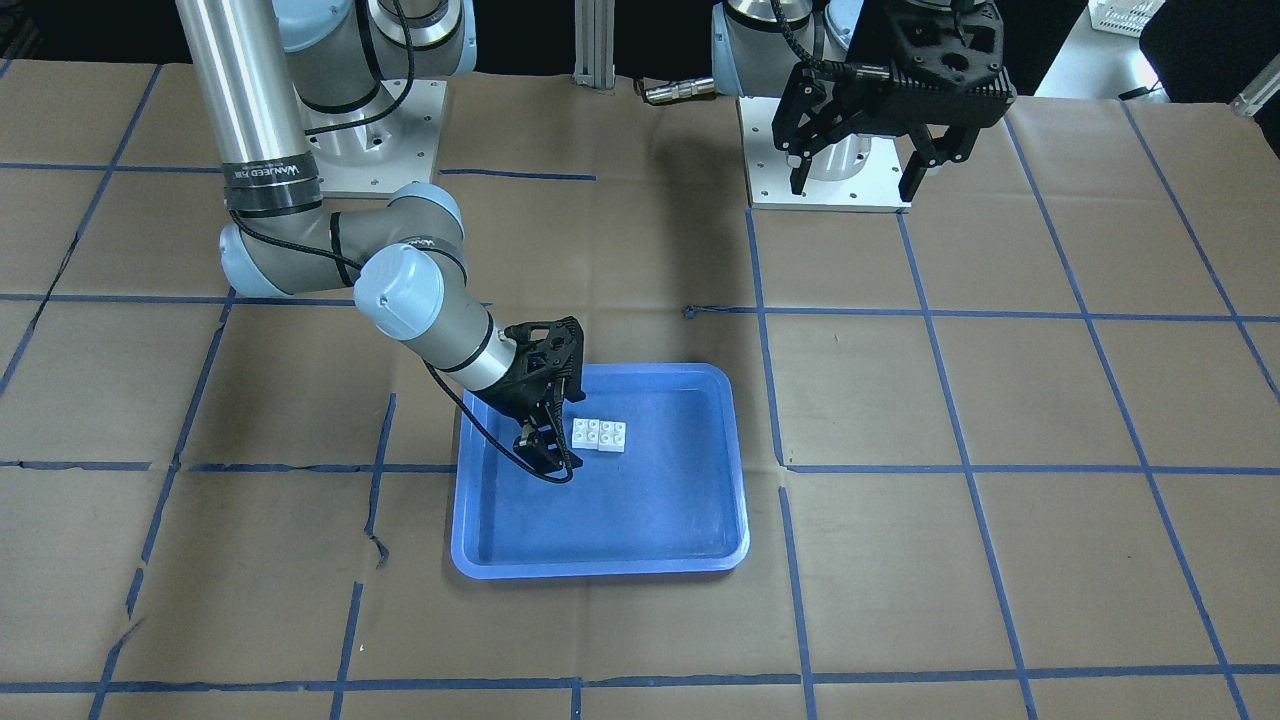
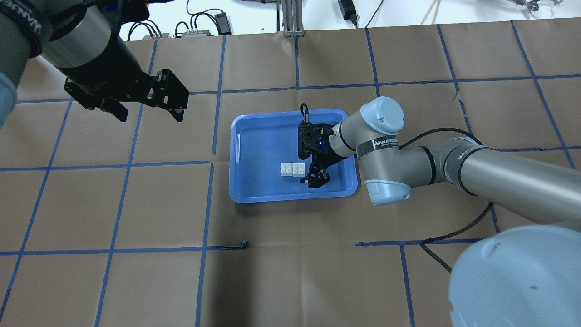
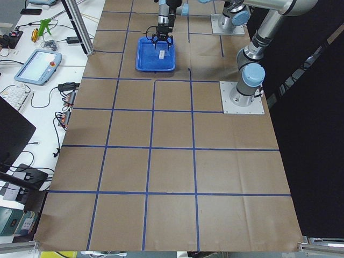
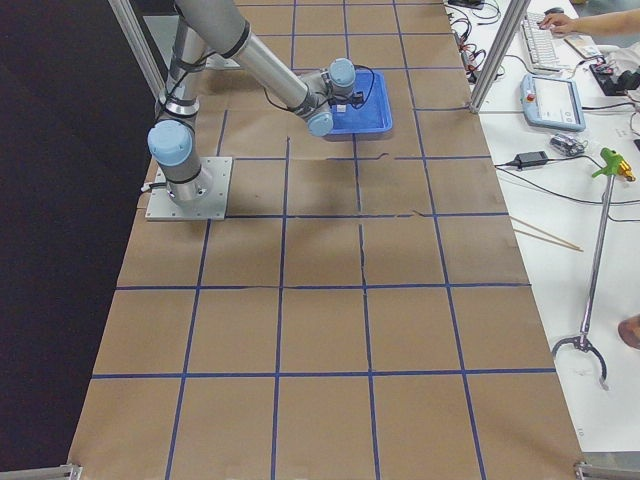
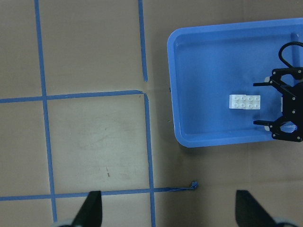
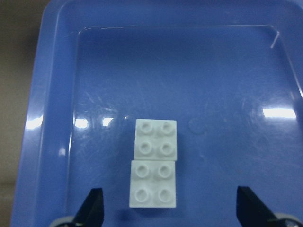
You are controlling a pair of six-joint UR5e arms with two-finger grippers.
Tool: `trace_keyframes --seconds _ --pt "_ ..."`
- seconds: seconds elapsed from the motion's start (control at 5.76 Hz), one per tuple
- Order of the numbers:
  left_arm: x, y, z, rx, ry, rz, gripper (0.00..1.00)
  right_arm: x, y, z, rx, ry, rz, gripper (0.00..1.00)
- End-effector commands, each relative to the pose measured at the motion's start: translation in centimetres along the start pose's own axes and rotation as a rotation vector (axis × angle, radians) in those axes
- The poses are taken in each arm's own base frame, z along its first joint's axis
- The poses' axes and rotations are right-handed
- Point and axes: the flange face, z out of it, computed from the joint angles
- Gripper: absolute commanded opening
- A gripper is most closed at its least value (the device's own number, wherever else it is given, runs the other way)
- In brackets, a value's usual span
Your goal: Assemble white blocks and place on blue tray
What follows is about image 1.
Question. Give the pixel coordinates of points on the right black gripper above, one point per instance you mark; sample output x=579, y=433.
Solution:
x=516, y=395

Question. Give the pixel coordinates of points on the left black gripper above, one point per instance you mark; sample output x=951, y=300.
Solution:
x=812, y=112

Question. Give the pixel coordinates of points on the white block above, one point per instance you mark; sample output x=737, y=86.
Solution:
x=585, y=434
x=611, y=436

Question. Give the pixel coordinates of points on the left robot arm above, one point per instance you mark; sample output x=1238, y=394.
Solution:
x=755, y=44

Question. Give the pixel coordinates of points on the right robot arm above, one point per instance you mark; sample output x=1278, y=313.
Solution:
x=290, y=83

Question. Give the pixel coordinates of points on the blue plastic tray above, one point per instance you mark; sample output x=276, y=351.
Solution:
x=674, y=500

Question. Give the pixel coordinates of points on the brown paper table cover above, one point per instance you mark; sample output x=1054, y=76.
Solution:
x=1011, y=454

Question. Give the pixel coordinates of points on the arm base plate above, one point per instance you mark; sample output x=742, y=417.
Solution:
x=376, y=160
x=861, y=173

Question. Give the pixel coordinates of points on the aluminium frame post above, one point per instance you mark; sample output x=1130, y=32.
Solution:
x=593, y=45

